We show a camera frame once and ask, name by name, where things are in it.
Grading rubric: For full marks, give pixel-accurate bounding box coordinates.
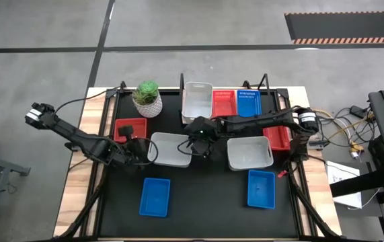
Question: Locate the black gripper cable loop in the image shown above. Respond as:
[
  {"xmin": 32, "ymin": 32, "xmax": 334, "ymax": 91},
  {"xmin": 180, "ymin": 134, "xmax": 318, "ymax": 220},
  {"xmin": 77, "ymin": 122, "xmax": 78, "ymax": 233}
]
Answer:
[
  {"xmin": 143, "ymin": 138, "xmax": 160, "ymax": 166},
  {"xmin": 177, "ymin": 138, "xmax": 196, "ymax": 157}
]

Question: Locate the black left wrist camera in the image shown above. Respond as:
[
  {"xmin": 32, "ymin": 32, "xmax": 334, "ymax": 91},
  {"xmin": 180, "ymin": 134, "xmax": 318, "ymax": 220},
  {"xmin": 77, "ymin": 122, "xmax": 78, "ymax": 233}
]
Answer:
[{"xmin": 117, "ymin": 124, "xmax": 135, "ymax": 139}]

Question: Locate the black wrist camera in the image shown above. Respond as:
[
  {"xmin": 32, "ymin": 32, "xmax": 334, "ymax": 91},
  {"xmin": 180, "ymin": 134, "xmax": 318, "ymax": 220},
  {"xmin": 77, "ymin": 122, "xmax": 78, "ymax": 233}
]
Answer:
[
  {"xmin": 117, "ymin": 124, "xmax": 135, "ymax": 139},
  {"xmin": 184, "ymin": 116, "xmax": 213, "ymax": 136}
]

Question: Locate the white paper sheet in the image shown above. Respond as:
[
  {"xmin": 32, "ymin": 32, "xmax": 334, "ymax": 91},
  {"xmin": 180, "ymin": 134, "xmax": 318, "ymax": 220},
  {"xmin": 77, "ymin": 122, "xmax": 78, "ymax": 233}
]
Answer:
[{"xmin": 325, "ymin": 160, "xmax": 363, "ymax": 209}]

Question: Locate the blue plastic basket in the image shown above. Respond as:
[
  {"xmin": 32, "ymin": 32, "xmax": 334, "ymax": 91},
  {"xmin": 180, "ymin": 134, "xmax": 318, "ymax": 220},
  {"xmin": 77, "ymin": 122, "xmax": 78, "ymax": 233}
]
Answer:
[
  {"xmin": 247, "ymin": 169, "xmax": 276, "ymax": 210},
  {"xmin": 236, "ymin": 89, "xmax": 262, "ymax": 118},
  {"xmin": 139, "ymin": 177, "xmax": 171, "ymax": 218}
]

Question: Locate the succulent in patterned white pot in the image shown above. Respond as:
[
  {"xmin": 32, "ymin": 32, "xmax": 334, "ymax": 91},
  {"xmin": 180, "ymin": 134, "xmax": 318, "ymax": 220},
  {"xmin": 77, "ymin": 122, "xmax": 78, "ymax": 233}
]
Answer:
[{"xmin": 131, "ymin": 80, "xmax": 163, "ymax": 119}]

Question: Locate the black mat with hazard stripes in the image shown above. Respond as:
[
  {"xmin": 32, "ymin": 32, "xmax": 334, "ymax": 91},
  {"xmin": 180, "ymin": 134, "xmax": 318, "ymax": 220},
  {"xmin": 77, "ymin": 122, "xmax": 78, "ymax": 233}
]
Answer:
[{"xmin": 284, "ymin": 11, "xmax": 384, "ymax": 45}]

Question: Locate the black right gripper cable loop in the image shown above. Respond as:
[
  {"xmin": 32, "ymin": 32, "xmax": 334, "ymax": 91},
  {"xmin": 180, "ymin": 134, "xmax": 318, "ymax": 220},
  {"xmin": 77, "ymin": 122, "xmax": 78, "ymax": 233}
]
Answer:
[{"xmin": 177, "ymin": 138, "xmax": 196, "ymax": 157}]

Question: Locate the red plastic basket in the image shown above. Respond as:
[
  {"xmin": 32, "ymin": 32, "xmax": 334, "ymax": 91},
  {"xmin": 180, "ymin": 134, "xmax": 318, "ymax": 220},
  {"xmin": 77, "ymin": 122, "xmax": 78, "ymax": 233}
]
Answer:
[
  {"xmin": 262, "ymin": 126, "xmax": 293, "ymax": 151},
  {"xmin": 113, "ymin": 118, "xmax": 148, "ymax": 144},
  {"xmin": 211, "ymin": 89, "xmax": 238, "ymax": 118}
]

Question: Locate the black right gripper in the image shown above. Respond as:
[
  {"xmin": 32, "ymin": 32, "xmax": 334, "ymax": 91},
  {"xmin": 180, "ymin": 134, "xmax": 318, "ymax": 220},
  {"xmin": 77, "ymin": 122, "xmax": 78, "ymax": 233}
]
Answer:
[{"xmin": 192, "ymin": 132, "xmax": 225, "ymax": 161}]

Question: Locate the long black left arm cable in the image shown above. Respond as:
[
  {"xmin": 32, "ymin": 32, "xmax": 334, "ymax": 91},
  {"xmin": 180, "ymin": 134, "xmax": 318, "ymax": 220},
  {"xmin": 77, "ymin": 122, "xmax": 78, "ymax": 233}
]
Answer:
[{"xmin": 53, "ymin": 85, "xmax": 122, "ymax": 114}]

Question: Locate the black power adapter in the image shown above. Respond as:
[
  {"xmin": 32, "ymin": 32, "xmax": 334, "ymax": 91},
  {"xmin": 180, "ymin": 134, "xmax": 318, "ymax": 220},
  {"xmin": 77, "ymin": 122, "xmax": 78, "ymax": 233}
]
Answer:
[{"xmin": 349, "ymin": 105, "xmax": 367, "ymax": 118}]

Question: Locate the black table mat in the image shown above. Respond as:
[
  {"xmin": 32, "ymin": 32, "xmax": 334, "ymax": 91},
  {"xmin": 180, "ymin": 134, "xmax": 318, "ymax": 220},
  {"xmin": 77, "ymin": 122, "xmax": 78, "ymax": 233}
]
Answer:
[{"xmin": 99, "ymin": 90, "xmax": 300, "ymax": 239}]

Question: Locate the grey plastic basket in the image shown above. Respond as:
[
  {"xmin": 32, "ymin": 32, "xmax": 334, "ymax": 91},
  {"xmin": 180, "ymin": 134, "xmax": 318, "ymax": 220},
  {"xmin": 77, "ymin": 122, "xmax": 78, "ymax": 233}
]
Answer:
[
  {"xmin": 227, "ymin": 135, "xmax": 274, "ymax": 171},
  {"xmin": 181, "ymin": 81, "xmax": 214, "ymax": 124},
  {"xmin": 147, "ymin": 132, "xmax": 193, "ymax": 169}
]

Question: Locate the yellow cable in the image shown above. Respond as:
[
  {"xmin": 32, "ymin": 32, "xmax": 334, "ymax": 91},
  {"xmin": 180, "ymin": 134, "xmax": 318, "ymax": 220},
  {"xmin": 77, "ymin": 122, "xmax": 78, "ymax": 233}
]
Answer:
[{"xmin": 312, "ymin": 109, "xmax": 376, "ymax": 159}]

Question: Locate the black left gripper cable loop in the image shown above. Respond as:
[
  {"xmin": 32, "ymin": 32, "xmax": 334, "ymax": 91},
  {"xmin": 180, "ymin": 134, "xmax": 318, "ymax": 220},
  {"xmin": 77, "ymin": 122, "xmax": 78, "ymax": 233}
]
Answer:
[{"xmin": 143, "ymin": 138, "xmax": 160, "ymax": 166}]

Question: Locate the black metal rig frame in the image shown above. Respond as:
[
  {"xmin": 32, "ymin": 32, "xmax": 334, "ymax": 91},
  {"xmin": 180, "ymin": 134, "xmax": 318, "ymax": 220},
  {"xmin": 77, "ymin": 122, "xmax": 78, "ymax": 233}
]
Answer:
[{"xmin": 55, "ymin": 80, "xmax": 342, "ymax": 242}]

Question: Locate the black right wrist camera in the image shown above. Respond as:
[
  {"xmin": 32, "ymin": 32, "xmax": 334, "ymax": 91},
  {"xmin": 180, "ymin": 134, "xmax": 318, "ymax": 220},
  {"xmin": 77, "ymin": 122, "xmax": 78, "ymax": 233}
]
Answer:
[{"xmin": 184, "ymin": 116, "xmax": 213, "ymax": 136}]

